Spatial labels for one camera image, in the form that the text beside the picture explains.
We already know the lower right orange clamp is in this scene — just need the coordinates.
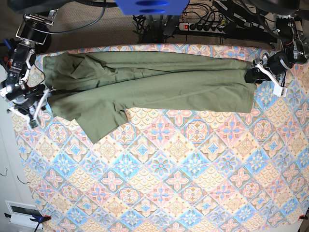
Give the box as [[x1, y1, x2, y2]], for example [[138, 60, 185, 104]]
[[299, 215, 309, 220]]

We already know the white power strip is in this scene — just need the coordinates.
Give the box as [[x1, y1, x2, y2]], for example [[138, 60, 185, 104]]
[[178, 23, 225, 34]]

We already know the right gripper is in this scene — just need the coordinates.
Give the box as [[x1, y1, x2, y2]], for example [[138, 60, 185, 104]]
[[4, 84, 56, 110]]

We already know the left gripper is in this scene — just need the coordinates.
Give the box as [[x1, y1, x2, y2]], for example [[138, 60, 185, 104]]
[[244, 52, 294, 84]]

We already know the lower left table clamp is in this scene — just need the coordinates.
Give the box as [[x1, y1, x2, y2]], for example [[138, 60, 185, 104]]
[[4, 213, 51, 224]]

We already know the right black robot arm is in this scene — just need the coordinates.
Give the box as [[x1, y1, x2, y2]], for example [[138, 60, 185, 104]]
[[0, 8, 59, 120]]

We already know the olive green t-shirt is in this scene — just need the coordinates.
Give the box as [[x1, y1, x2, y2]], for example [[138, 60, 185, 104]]
[[43, 51, 257, 143]]

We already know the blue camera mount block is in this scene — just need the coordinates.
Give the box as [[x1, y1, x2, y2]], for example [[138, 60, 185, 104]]
[[114, 0, 190, 15]]

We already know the white wall outlet box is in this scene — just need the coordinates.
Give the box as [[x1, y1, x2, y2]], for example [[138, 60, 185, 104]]
[[4, 200, 41, 229]]

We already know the patterned tile tablecloth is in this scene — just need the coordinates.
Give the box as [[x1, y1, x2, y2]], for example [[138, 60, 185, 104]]
[[5, 43, 309, 232]]

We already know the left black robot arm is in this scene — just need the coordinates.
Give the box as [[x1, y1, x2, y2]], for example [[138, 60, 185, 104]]
[[241, 0, 309, 83]]

